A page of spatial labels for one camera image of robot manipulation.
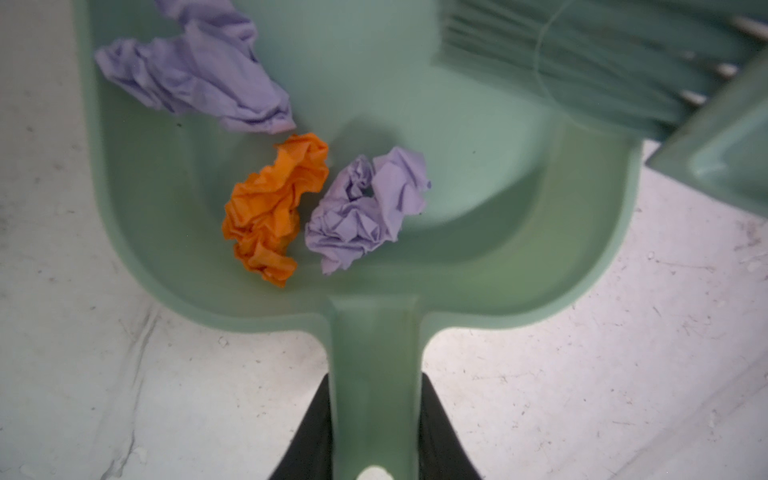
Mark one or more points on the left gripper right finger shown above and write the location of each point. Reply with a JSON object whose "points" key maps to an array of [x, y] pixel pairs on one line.
{"points": [[441, 455]]}

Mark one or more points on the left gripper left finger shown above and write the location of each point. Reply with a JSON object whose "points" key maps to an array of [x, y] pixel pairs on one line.
{"points": [[309, 454]]}

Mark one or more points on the green plastic dustpan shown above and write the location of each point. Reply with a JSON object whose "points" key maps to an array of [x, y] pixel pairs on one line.
{"points": [[525, 212]]}

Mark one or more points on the green hand brush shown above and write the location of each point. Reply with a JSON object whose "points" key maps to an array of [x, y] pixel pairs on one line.
{"points": [[690, 75]]}

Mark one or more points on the orange scrap far left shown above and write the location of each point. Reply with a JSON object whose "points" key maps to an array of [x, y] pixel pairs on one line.
{"points": [[262, 214]]}

